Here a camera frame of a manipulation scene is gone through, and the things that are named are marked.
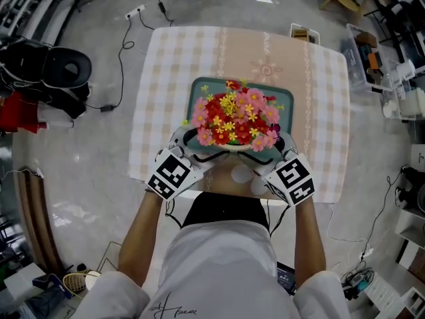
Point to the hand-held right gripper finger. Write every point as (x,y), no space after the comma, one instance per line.
(288,144)
(264,166)

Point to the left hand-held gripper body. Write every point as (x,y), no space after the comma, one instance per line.
(172,174)

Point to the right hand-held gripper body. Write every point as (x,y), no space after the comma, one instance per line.
(292,181)

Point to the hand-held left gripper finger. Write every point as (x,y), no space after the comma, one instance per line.
(181,136)
(209,164)

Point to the flower pot with colourful flowers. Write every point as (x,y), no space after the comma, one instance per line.
(232,118)

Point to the green tray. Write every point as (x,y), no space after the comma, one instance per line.
(217,86)

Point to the person's left forearm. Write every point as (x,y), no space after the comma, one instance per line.
(142,238)

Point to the person's right forearm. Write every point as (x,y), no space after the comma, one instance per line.
(310,241)

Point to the person's black shorts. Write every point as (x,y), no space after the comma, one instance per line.
(225,208)

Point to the table with checked tablecloth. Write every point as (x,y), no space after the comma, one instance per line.
(166,78)

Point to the black smartphone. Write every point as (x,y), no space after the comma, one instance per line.
(286,277)

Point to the small white power strip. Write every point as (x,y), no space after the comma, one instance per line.
(367,251)

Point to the person's white shirt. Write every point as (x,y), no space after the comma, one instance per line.
(219,271)

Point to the white basket with wooden blocks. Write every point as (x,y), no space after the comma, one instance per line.
(303,33)

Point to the clear storage bin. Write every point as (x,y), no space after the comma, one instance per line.
(365,55)

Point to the white cube shelf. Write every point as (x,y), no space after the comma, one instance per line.
(410,228)

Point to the black oval padded device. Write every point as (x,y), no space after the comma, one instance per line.
(68,68)

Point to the white round appliance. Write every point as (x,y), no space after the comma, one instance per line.
(413,101)

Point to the white electric kettle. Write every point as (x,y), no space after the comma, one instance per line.
(405,69)

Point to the white drawer cabinet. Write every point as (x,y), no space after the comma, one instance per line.
(382,291)

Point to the brown wooden bench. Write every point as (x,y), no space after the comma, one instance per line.
(36,218)

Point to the dark blue stool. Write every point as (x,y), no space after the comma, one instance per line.
(50,282)

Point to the white box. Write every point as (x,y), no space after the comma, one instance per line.
(23,279)

